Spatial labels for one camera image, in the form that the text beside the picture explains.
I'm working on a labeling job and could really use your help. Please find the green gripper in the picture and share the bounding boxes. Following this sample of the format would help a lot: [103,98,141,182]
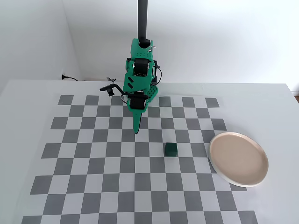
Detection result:
[125,91,149,135]

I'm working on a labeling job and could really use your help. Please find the dark green dice cube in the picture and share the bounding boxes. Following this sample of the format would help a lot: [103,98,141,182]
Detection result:
[164,142,178,157]

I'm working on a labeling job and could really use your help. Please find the green perforated robot base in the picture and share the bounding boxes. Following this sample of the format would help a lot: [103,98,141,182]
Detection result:
[146,84,161,103]

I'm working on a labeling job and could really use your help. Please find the beige round plate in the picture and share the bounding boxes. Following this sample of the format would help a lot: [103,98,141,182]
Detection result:
[209,132,269,188]

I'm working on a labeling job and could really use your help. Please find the grey checkerboard mat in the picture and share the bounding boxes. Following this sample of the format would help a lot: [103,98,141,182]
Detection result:
[22,94,259,224]

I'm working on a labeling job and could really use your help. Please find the black vertical pole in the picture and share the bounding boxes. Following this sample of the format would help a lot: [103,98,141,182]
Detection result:
[137,0,150,46]

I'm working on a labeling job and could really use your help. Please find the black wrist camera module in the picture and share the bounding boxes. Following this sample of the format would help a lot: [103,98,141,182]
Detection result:
[100,83,124,97]

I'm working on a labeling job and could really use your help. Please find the arm servo wire bundle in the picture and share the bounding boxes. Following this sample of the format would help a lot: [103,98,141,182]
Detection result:
[154,66,163,85]

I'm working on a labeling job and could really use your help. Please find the black wall plug cable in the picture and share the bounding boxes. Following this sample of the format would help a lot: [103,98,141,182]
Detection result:
[61,74,79,82]

